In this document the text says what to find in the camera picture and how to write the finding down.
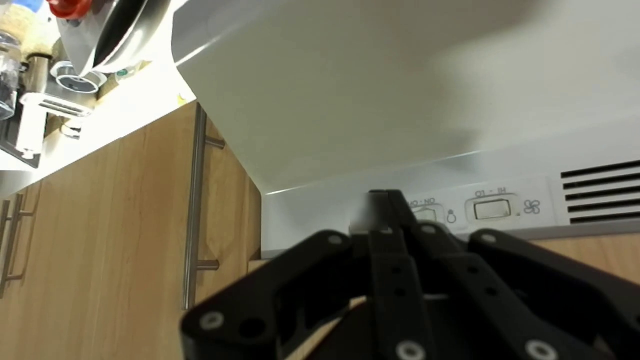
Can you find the short two-door wooden cabinet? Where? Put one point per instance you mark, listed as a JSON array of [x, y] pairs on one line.
[[601, 256]]

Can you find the hood vent slots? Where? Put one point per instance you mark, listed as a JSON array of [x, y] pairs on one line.
[[601, 191]]

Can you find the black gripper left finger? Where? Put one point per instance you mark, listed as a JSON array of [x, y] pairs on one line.
[[301, 287]]

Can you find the hood fan rocker switch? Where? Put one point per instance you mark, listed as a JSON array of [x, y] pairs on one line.
[[495, 209]]

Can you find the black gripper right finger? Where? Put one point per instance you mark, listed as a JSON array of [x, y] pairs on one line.
[[532, 292]]

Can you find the white range hood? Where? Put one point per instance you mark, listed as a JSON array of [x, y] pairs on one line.
[[366, 101]]

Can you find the wooden wall cabinet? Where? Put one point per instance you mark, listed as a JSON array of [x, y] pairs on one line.
[[121, 233]]

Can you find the hood light rocker switch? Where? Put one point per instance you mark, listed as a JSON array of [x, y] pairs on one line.
[[431, 213]]

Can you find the red bowl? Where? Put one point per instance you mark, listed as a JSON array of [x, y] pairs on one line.
[[69, 9]]

